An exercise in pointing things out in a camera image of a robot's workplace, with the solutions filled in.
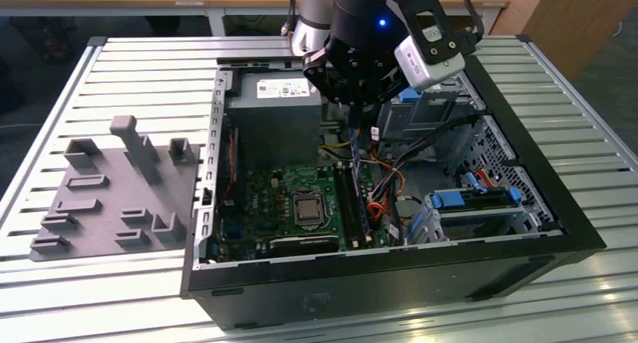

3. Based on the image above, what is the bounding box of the black camera bracket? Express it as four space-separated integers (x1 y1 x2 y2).
380 0 477 66

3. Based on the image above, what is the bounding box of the metal socket cover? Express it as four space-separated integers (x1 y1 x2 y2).
292 191 328 229

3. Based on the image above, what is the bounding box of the grey parts rack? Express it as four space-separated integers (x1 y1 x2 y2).
27 114 206 264

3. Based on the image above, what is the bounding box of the yellow black wire bundle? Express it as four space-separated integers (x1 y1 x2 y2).
317 143 397 169

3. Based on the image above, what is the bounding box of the hard disk in blue carrier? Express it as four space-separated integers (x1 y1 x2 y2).
423 188 524 212

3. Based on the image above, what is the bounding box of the red black fan wire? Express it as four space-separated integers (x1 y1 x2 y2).
222 129 238 206

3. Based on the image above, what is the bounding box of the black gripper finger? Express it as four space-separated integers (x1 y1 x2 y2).
357 67 402 106
301 46 357 106

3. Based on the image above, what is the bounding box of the black white wire bundle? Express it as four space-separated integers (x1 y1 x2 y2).
370 144 404 209

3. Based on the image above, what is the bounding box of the silver CPU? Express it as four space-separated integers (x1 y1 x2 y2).
297 200 322 225

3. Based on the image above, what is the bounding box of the black RAM slot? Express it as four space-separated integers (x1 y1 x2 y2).
337 161 360 248
344 161 366 247
350 161 374 245
330 161 352 250

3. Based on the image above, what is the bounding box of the blue plastic tab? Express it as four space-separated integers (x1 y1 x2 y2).
396 85 423 105

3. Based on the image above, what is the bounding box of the black graphics card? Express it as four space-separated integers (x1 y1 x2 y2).
266 233 340 259

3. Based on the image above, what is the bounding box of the wooden cabinet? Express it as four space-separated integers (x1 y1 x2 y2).
489 0 638 83

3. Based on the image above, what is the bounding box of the silver disk bay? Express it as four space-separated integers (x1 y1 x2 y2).
420 189 567 246

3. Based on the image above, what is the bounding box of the black silver PC case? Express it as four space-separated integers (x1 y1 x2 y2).
178 32 608 331

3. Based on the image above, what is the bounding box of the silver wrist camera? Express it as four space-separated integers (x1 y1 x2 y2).
392 34 467 93

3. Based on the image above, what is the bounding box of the silver drive bay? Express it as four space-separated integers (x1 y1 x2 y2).
376 87 487 146

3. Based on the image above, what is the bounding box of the orange red wire bundle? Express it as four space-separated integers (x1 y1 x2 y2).
366 159 406 224

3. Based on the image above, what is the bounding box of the white power supply label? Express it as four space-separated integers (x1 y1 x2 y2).
254 79 316 99

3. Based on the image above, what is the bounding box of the black CPU socket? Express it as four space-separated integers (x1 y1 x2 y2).
289 189 330 231

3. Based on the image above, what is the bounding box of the silver power supply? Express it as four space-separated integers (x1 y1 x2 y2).
226 72 322 168

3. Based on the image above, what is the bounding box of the black camera cable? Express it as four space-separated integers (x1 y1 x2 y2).
447 0 487 37

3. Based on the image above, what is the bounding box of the black hanging cable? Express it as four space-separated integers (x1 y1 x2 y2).
280 0 301 37

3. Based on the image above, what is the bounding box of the blue flat data cable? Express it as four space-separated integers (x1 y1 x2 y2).
464 170 493 195

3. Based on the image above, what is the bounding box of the green motherboard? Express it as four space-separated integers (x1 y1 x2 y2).
208 162 394 264

